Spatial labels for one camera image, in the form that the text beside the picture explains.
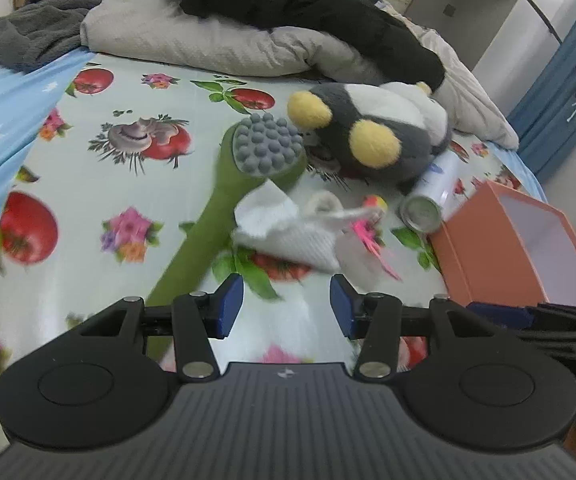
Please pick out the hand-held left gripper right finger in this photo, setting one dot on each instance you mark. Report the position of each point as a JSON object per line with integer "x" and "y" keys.
{"x": 342, "y": 305}

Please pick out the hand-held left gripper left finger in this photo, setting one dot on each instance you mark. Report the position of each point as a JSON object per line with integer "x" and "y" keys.
{"x": 230, "y": 305}

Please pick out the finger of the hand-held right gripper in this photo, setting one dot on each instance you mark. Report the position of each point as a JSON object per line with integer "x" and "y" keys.
{"x": 503, "y": 316}

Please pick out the orange cardboard box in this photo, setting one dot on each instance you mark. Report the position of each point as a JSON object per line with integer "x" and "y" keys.
{"x": 488, "y": 260}

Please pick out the white tissue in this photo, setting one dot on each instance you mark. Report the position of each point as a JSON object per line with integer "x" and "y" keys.
{"x": 288, "y": 240}

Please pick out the pink toy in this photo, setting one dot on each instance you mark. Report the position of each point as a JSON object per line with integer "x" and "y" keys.
{"x": 365, "y": 230}

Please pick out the green massage hammer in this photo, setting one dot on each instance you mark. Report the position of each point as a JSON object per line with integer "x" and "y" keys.
{"x": 218, "y": 195}

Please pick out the white spray can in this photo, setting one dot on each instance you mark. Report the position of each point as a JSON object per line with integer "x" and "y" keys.
{"x": 425, "y": 210}

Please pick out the floral printed mat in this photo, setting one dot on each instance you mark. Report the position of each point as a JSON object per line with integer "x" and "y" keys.
{"x": 118, "y": 185}

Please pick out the grey penguin plush toy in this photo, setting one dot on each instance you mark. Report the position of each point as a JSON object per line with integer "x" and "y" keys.
{"x": 333, "y": 127}

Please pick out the beige quilt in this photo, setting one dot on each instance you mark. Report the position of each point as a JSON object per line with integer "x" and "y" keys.
{"x": 473, "y": 100}

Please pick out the blue curtain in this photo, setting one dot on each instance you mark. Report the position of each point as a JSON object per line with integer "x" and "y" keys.
{"x": 568, "y": 60}

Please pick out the grey quilted comforter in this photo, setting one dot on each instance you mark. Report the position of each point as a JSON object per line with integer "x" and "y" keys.
{"x": 168, "y": 35}

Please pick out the dark grey blanket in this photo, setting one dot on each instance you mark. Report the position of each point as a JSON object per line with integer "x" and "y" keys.
{"x": 33, "y": 30}

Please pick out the black wall socket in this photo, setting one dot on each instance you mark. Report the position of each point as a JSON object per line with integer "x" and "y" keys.
{"x": 449, "y": 10}

